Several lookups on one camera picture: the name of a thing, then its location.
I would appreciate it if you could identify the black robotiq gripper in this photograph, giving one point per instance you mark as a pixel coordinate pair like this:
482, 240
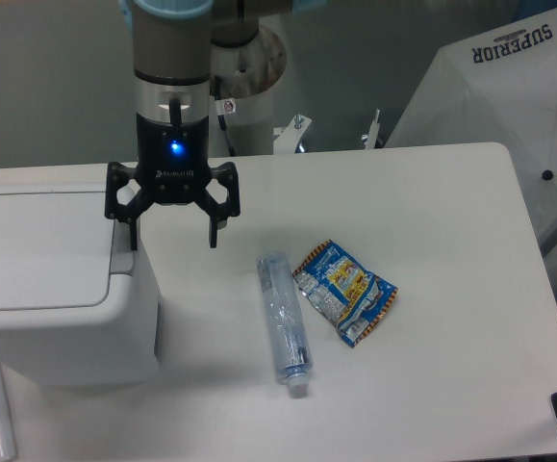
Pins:
173, 163

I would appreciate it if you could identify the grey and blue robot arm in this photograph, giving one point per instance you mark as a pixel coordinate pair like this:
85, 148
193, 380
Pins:
185, 54

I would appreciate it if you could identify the white trash can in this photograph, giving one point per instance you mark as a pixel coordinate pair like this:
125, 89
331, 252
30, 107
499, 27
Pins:
79, 301

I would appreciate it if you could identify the crushed clear plastic bottle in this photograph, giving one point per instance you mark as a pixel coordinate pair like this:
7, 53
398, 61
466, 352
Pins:
286, 331

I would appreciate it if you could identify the blue crumpled snack wrapper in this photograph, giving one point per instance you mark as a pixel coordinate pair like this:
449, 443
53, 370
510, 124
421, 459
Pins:
353, 299

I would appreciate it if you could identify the white superior umbrella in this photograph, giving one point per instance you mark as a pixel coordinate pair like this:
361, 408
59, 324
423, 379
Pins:
499, 86

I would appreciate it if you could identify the white metal base bracket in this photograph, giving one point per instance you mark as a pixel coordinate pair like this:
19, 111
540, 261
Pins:
289, 139

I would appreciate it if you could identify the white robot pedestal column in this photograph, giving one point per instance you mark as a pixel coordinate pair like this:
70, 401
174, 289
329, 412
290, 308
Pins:
246, 96

